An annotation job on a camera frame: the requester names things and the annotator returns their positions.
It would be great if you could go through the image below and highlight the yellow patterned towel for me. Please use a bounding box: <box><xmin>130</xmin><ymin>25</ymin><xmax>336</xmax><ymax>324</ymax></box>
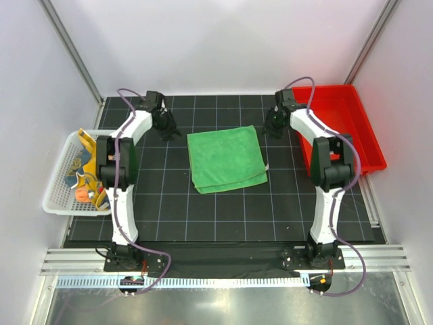
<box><xmin>64</xmin><ymin>129</ymin><xmax>110</xmax><ymax>211</ymax></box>

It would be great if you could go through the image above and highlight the red plastic bin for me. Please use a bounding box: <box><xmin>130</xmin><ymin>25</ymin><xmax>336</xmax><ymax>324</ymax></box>
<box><xmin>289</xmin><ymin>85</ymin><xmax>387</xmax><ymax>176</ymax></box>

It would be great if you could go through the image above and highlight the white perforated plastic basket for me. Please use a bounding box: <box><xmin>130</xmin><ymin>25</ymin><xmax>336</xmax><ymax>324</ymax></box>
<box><xmin>42</xmin><ymin>131</ymin><xmax>110</xmax><ymax>217</ymax></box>

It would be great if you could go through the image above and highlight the green microfiber towel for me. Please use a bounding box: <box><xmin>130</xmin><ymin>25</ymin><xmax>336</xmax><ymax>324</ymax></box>
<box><xmin>187</xmin><ymin>125</ymin><xmax>268</xmax><ymax>194</ymax></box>

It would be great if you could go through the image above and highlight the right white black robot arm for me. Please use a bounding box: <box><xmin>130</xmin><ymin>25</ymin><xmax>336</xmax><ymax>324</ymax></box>
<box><xmin>263</xmin><ymin>89</ymin><xmax>361</xmax><ymax>268</ymax></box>

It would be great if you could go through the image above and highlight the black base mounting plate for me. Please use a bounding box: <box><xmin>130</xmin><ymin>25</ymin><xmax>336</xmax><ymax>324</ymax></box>
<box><xmin>104</xmin><ymin>240</ymin><xmax>346</xmax><ymax>279</ymax></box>

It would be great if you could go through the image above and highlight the aluminium frame rail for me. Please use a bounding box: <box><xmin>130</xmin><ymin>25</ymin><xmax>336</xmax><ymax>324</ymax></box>
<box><xmin>41</xmin><ymin>244</ymin><xmax>411</xmax><ymax>290</ymax></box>

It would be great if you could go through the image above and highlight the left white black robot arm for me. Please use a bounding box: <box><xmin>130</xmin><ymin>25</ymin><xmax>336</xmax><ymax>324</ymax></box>
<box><xmin>96</xmin><ymin>91</ymin><xmax>181</xmax><ymax>271</ymax></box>

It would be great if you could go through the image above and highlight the orange towel in basket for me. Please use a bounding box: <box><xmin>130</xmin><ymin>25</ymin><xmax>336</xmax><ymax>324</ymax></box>
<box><xmin>75</xmin><ymin>186</ymin><xmax>91</xmax><ymax>203</ymax></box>

